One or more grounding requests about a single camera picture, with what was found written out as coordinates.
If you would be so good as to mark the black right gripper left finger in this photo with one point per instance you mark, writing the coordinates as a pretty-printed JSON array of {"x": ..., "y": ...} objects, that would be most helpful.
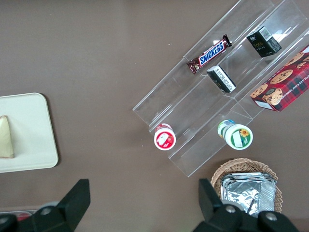
[{"x": 62, "y": 212}]

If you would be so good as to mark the light tan wicker basket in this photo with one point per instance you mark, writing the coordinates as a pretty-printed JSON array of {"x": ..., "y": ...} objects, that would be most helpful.
[{"x": 241, "y": 166}]

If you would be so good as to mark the triangle sandwich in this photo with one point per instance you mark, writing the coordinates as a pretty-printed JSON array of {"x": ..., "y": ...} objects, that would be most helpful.
[{"x": 6, "y": 140}]

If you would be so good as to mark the small black carton box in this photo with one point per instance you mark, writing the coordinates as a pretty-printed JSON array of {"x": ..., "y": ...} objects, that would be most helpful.
[
  {"x": 222, "y": 79},
  {"x": 264, "y": 42}
]

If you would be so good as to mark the red tartan cookie box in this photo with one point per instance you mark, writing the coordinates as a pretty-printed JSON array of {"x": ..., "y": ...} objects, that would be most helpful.
[{"x": 285, "y": 87}]

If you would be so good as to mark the beige plastic tray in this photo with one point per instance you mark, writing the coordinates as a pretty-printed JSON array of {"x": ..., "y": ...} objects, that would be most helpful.
[{"x": 29, "y": 130}]

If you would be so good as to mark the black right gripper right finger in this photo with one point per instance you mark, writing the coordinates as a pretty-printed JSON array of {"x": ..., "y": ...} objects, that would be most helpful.
[{"x": 224, "y": 220}]

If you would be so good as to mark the Snickers chocolate bar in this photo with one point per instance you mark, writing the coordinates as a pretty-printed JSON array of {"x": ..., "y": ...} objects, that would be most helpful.
[{"x": 210, "y": 53}]

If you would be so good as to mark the stack of foil trays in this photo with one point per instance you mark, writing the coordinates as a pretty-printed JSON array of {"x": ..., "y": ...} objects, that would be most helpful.
[{"x": 248, "y": 191}]

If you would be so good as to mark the red lid yogurt cup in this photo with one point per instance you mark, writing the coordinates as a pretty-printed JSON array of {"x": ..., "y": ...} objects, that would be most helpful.
[{"x": 164, "y": 139}]

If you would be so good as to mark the clear acrylic stepped shelf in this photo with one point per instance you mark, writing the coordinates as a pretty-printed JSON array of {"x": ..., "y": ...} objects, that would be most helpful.
[{"x": 181, "y": 96}]

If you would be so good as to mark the green lid yogurt cup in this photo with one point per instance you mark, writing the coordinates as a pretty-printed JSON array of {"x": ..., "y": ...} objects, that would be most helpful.
[{"x": 237, "y": 137}]

